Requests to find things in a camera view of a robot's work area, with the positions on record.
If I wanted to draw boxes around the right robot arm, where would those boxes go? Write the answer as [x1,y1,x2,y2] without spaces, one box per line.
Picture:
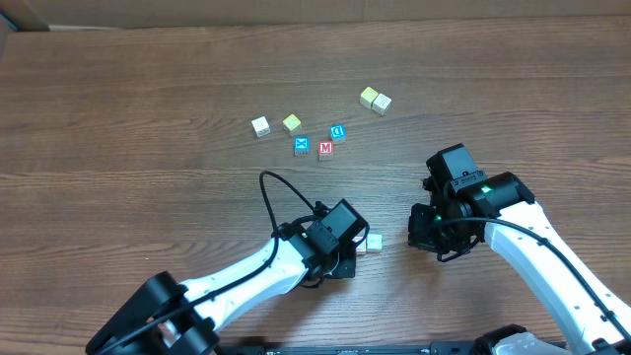
[408,144,630,354]

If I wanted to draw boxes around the blue letter X block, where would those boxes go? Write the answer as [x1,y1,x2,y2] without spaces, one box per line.
[294,136,311,156]

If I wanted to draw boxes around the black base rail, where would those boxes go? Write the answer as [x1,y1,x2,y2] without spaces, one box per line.
[218,340,474,355]

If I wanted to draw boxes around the blue letter D block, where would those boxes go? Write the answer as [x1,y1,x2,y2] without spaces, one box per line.
[329,124,347,144]

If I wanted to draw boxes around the plain block far right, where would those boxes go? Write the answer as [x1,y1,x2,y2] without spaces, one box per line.
[372,93,392,115]

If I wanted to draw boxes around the yellow block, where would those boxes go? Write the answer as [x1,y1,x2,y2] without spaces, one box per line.
[359,87,379,109]
[282,113,302,136]

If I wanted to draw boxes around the red letter M block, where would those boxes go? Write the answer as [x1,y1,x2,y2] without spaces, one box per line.
[317,140,334,160]

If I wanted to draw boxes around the plain block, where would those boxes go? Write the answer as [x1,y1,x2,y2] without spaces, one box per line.
[372,93,392,115]
[251,116,271,138]

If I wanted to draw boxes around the green letter V block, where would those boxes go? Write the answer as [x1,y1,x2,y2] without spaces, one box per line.
[366,234,384,252]

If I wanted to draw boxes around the yellow block far right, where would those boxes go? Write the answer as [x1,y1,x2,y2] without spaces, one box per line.
[359,87,379,109]

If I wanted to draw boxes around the yellow block centre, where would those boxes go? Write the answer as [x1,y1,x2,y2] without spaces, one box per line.
[282,113,302,136]

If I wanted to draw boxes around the plain block upper left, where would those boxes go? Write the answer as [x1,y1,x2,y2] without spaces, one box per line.
[251,116,271,138]

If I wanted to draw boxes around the red letter Y block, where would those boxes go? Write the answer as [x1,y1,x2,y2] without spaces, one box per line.
[353,236,367,255]

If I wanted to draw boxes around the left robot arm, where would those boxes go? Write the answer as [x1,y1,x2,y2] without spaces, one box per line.
[85,200,370,354]

